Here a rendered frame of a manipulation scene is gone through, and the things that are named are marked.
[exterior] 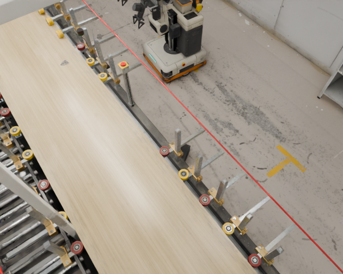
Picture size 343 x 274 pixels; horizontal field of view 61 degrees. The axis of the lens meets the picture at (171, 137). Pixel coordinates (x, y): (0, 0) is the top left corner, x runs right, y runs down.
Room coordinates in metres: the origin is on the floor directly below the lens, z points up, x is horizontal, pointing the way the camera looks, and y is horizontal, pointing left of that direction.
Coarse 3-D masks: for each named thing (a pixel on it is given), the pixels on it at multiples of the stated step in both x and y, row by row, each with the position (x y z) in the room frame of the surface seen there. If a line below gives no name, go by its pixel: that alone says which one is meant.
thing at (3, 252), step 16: (16, 144) 1.24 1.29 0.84; (32, 160) 1.21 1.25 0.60; (32, 176) 0.94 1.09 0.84; (0, 208) 0.74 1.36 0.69; (0, 224) 0.61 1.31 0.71; (0, 240) 0.49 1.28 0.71; (16, 240) 0.51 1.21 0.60; (64, 240) 0.48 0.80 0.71; (16, 256) 0.38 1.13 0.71; (80, 256) 0.37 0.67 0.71; (16, 272) 0.27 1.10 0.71; (96, 272) 0.30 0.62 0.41
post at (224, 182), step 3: (222, 180) 0.72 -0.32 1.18; (225, 180) 0.72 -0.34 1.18; (222, 183) 0.71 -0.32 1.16; (225, 183) 0.71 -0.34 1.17; (219, 186) 0.72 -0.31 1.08; (222, 186) 0.70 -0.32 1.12; (225, 186) 0.71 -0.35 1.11; (219, 189) 0.71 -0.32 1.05; (222, 189) 0.70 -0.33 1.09; (219, 192) 0.71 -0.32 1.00; (222, 192) 0.70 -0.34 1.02; (216, 195) 0.72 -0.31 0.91; (219, 195) 0.70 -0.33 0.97; (222, 195) 0.71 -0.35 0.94; (216, 198) 0.72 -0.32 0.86; (219, 198) 0.70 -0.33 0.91; (216, 204) 0.70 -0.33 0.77
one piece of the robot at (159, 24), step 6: (162, 0) 2.85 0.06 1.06; (162, 6) 2.86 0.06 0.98; (162, 12) 2.86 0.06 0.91; (150, 18) 2.90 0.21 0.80; (162, 18) 2.81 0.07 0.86; (156, 24) 2.79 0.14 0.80; (162, 24) 2.80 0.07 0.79; (168, 24) 2.84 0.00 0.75; (162, 30) 2.80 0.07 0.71; (168, 30) 2.84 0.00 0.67
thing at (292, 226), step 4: (292, 224) 0.53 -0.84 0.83; (288, 228) 0.50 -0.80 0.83; (292, 228) 0.50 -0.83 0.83; (284, 232) 0.47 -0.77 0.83; (288, 232) 0.47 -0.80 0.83; (280, 236) 0.44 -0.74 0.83; (284, 236) 0.44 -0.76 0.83; (276, 240) 0.42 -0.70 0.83; (268, 244) 0.40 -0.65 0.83; (272, 244) 0.39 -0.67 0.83; (268, 248) 0.37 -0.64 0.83; (260, 256) 0.32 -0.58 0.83
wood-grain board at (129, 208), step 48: (0, 48) 2.34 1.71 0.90; (48, 48) 2.32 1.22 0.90; (48, 96) 1.69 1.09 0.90; (96, 96) 1.68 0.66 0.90; (48, 144) 1.19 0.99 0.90; (96, 144) 1.18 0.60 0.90; (144, 144) 1.17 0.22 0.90; (96, 192) 0.77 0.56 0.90; (144, 192) 0.76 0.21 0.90; (96, 240) 0.43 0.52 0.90; (144, 240) 0.43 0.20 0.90; (192, 240) 0.42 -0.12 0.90
